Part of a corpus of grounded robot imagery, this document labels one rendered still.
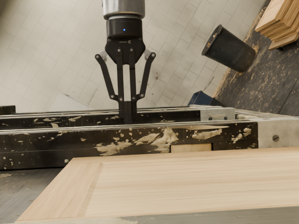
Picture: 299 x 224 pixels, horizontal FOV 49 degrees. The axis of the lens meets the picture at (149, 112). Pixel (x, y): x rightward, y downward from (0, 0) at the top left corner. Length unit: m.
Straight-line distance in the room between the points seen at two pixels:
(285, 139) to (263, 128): 0.05
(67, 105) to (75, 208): 3.99
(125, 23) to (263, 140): 0.35
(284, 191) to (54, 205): 0.26
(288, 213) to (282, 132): 0.43
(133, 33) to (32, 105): 5.24
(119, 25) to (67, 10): 5.30
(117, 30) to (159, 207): 0.41
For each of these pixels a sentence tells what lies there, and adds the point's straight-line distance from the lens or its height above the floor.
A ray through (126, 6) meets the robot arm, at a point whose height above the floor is 1.36.
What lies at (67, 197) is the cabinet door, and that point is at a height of 1.27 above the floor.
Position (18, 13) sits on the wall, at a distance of 6.13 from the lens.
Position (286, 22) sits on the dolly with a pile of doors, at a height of 0.28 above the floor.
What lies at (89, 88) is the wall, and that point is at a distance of 5.71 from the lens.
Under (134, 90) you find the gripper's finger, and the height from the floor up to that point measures 1.26.
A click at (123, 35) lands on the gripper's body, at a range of 0.68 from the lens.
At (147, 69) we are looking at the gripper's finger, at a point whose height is 1.26.
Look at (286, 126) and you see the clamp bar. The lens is 0.70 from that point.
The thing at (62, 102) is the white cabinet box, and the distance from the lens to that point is 4.34.
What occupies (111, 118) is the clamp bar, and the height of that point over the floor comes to 1.29.
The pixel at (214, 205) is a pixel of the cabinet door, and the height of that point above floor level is 1.14.
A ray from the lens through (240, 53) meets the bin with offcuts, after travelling 4.90.
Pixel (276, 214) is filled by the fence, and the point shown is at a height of 1.13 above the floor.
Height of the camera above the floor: 1.27
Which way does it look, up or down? 4 degrees down
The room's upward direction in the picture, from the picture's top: 60 degrees counter-clockwise
